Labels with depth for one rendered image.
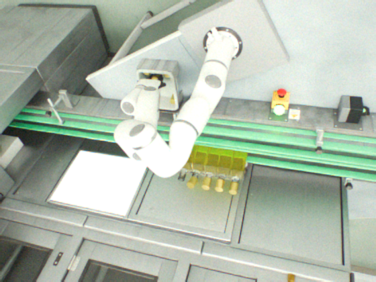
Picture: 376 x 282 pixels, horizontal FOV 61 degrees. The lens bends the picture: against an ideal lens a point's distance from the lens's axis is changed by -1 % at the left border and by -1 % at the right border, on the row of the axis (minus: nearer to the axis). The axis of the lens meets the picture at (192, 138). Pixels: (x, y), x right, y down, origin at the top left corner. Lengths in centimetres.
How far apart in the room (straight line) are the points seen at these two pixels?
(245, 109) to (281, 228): 54
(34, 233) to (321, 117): 139
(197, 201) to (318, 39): 84
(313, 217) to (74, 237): 106
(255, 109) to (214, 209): 48
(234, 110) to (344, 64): 48
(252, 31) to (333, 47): 31
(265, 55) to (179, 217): 77
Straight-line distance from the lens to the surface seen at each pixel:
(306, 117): 146
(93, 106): 178
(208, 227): 143
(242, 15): 123
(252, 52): 131
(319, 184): 163
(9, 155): 203
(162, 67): 144
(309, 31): 130
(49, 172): 188
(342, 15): 128
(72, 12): 239
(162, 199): 153
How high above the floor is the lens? 188
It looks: 39 degrees down
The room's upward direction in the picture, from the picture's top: 160 degrees counter-clockwise
